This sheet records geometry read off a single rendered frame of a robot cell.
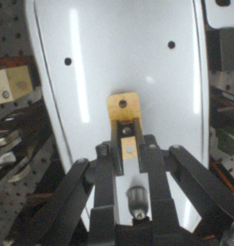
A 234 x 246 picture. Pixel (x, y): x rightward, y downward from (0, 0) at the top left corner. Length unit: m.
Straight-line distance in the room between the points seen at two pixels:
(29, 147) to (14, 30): 0.42
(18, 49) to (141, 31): 0.44
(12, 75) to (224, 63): 0.27
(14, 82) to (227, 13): 0.27
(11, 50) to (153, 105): 0.47
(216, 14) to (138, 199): 0.27
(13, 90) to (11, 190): 0.65
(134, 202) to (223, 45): 0.26
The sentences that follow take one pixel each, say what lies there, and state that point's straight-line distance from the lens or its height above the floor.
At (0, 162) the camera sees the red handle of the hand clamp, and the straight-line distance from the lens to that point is 0.24.
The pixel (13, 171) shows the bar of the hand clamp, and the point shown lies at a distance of 0.24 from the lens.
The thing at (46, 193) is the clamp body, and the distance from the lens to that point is 0.42.
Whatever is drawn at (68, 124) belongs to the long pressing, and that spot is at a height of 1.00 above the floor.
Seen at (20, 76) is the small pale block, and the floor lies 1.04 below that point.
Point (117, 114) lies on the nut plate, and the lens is 0.23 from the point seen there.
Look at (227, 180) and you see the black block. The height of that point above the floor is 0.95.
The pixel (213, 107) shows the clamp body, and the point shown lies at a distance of 0.40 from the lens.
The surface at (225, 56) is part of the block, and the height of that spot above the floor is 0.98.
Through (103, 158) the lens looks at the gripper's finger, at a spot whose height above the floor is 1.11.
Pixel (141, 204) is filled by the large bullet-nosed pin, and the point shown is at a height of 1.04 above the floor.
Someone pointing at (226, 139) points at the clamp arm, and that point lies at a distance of 0.31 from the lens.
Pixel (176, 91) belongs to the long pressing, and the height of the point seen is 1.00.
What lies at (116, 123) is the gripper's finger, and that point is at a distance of 0.21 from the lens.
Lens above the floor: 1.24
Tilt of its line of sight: 70 degrees down
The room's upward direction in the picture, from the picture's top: 177 degrees counter-clockwise
